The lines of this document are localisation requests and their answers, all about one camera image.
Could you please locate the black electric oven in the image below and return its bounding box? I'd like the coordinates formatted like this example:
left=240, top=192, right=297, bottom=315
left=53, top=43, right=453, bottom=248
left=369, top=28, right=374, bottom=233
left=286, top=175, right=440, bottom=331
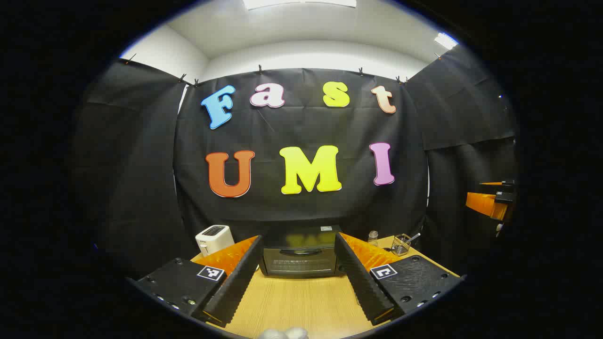
left=258, top=225, right=347, bottom=277

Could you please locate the white toaster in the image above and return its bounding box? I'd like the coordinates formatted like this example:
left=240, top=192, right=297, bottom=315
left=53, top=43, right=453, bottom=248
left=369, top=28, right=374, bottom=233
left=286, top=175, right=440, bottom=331
left=196, top=225, right=235, bottom=257

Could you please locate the wire mesh utensil holder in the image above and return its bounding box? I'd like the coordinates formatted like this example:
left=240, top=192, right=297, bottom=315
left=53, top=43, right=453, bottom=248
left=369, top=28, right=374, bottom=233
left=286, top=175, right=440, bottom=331
left=391, top=234, right=412, bottom=256

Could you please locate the black backdrop cloth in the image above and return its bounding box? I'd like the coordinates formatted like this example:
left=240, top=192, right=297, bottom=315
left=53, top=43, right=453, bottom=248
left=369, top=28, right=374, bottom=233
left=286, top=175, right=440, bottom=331
left=71, top=45, right=519, bottom=283

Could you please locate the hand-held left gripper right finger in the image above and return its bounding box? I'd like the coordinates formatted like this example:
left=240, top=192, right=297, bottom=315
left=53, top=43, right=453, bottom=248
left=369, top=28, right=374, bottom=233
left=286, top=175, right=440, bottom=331
left=334, top=232, right=466, bottom=326

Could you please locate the ceiling light panel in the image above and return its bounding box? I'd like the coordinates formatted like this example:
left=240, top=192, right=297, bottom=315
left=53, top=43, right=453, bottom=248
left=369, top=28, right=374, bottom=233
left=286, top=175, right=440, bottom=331
left=243, top=0, right=357, bottom=10
left=433, top=32, right=458, bottom=50

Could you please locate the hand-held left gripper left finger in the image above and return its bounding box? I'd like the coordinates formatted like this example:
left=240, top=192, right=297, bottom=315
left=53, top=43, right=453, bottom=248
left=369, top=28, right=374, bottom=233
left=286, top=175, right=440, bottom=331
left=133, top=234, right=263, bottom=329

